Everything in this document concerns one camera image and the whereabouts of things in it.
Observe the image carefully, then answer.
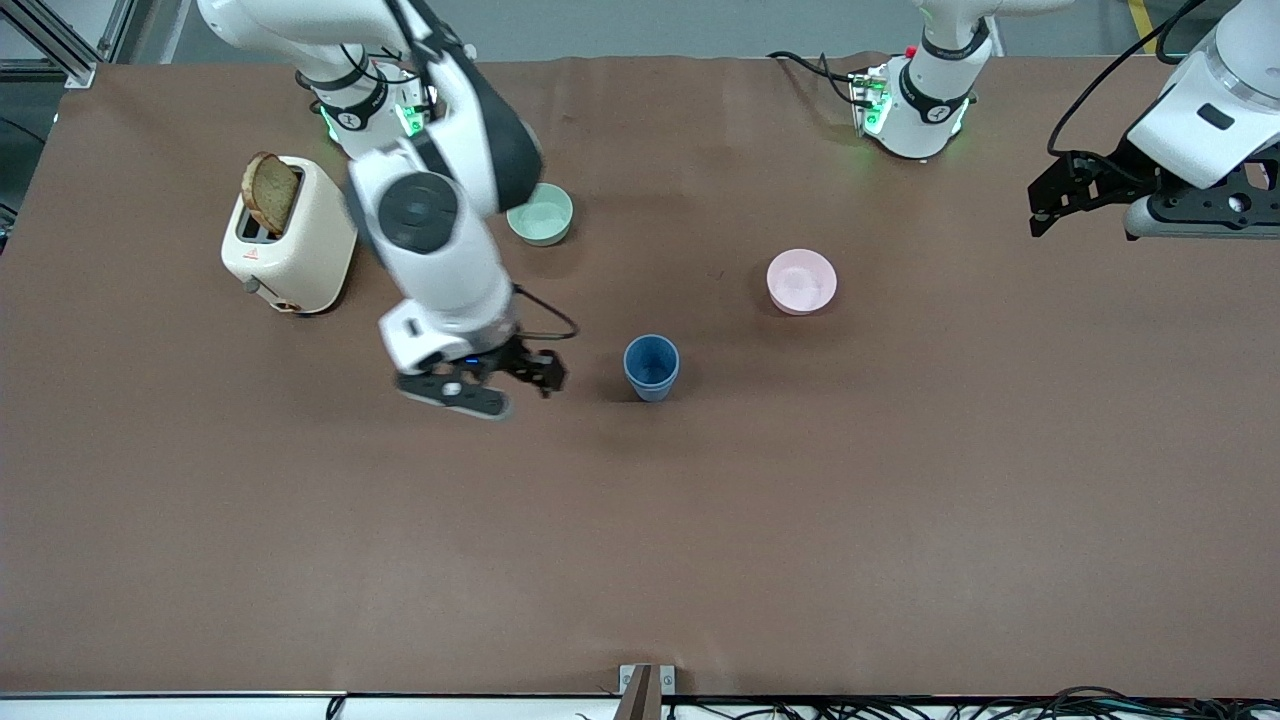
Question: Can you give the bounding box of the brown bread slice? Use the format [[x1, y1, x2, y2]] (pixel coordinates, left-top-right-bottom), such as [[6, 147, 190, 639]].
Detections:
[[241, 151, 301, 238]]

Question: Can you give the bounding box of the mint green bowl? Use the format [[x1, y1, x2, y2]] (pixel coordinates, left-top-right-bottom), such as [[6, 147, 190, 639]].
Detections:
[[506, 183, 575, 247]]

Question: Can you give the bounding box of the black arm base cable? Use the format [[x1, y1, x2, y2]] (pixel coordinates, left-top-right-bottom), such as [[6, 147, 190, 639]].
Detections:
[[768, 50, 866, 106]]

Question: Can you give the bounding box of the metal table edge bracket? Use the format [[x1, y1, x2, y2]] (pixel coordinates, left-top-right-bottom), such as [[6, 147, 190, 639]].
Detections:
[[619, 664, 676, 720]]

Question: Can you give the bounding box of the aluminium frame profile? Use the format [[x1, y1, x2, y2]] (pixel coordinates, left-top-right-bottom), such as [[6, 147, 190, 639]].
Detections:
[[0, 0, 136, 89]]

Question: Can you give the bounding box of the cream white toaster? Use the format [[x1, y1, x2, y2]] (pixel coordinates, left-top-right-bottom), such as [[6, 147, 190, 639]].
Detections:
[[220, 155, 359, 316]]

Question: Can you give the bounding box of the pink bowl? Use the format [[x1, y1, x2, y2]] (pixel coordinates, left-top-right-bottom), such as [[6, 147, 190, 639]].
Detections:
[[767, 249, 838, 317]]

